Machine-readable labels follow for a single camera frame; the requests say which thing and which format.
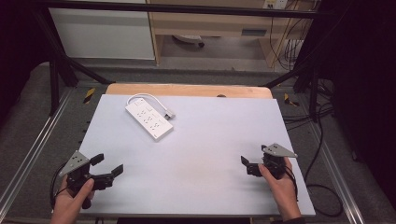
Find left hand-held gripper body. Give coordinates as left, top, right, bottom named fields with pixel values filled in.
left=59, top=150, right=115, bottom=210

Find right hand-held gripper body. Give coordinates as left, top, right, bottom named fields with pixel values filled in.
left=247, top=143, right=298, bottom=181

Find person's right hand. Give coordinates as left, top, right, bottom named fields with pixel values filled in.
left=258, top=157, right=303, bottom=222

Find person's left hand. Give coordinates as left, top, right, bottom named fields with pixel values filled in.
left=50, top=176, right=96, bottom=224

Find yellow black tape marker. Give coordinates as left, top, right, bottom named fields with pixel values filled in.
left=82, top=87, right=96, bottom=105
left=283, top=92, right=300, bottom=107

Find white power strip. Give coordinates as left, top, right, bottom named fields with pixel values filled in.
left=124, top=97, right=175, bottom=143

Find wooden table board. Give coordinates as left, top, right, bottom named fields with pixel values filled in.
left=105, top=82, right=274, bottom=100

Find black curtain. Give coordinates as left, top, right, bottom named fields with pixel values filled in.
left=317, top=0, right=396, bottom=208

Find white cabinet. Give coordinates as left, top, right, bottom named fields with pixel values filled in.
left=49, top=0, right=156, bottom=61

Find office chair base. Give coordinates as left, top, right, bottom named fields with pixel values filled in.
left=172, top=34, right=206, bottom=49

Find wooden desk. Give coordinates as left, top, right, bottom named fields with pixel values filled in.
left=146, top=0, right=314, bottom=68

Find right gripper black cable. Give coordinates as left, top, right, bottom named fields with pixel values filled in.
left=284, top=165, right=300, bottom=203

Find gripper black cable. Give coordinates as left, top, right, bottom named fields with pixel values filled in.
left=49, top=162, right=68, bottom=209
left=284, top=165, right=300, bottom=203

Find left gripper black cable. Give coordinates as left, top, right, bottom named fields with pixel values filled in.
left=49, top=162, right=68, bottom=209

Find aluminium rail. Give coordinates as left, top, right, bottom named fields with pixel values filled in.
left=307, top=120, right=366, bottom=224
left=0, top=89, right=73, bottom=214

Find black floor cable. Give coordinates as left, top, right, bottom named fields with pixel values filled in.
left=304, top=102, right=344, bottom=218

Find white power strip cable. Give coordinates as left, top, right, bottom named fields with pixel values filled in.
left=126, top=92, right=177, bottom=121

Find bundle of hanging cables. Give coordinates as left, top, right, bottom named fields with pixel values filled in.
left=269, top=0, right=321, bottom=72

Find white wall socket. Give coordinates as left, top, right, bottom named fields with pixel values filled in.
left=262, top=0, right=288, bottom=10

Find black metal frame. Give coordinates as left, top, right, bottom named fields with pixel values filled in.
left=30, top=0, right=323, bottom=123

